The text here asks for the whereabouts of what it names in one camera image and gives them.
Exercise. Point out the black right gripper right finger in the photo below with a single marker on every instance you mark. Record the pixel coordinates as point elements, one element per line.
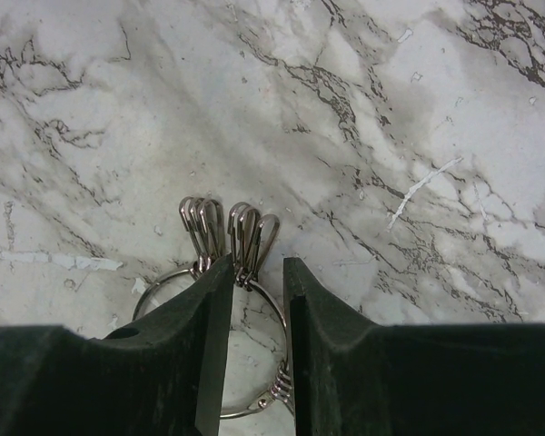
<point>352,376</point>

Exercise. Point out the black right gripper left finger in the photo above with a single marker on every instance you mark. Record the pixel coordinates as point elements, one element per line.
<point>160,375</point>

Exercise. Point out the silver keyring with clips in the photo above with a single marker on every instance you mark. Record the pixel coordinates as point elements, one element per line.
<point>248,235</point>

